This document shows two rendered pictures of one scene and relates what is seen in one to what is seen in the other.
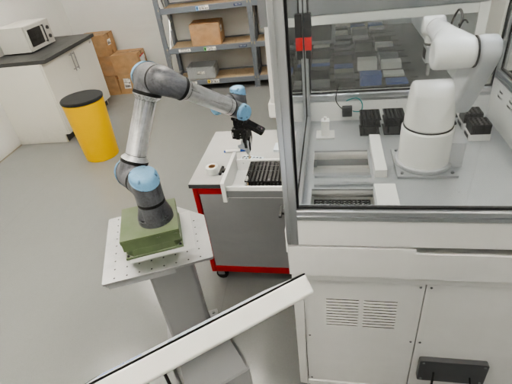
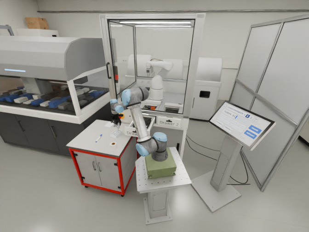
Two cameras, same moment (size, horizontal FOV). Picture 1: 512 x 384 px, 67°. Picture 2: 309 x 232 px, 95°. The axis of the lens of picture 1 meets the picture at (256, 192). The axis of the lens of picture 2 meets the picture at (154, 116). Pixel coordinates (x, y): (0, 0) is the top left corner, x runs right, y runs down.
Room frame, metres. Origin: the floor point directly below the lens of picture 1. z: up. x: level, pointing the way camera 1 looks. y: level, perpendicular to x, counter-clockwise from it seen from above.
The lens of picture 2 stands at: (1.43, 1.40, 1.79)
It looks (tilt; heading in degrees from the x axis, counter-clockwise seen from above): 29 degrees down; 269
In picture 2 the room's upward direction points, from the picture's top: 1 degrees clockwise
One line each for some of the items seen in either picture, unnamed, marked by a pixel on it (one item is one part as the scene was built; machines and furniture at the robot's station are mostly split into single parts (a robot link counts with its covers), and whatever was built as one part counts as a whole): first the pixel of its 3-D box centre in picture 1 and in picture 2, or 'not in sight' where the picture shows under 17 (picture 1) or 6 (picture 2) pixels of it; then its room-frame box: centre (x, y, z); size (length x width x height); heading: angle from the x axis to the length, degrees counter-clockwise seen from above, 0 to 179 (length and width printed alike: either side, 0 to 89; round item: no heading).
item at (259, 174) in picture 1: (271, 176); (142, 123); (1.56, -0.08, 0.87); 0.22 x 0.18 x 0.06; 77
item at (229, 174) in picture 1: (230, 176); (137, 132); (1.60, 0.11, 0.87); 0.29 x 0.02 x 0.11; 167
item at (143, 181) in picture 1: (145, 184); (159, 141); (1.37, 0.45, 1.03); 0.13 x 0.12 x 0.14; 36
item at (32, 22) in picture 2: not in sight; (37, 23); (4.79, -3.46, 2.09); 0.41 x 0.33 x 0.29; 170
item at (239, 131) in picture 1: (241, 126); (115, 118); (1.85, 0.03, 1.01); 0.09 x 0.08 x 0.12; 65
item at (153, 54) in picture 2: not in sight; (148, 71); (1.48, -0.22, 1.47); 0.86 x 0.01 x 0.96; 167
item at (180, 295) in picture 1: (180, 292); (157, 188); (1.36, 0.44, 0.38); 0.30 x 0.30 x 0.76; 10
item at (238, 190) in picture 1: (273, 177); (142, 123); (1.55, -0.09, 0.86); 0.40 x 0.26 x 0.06; 77
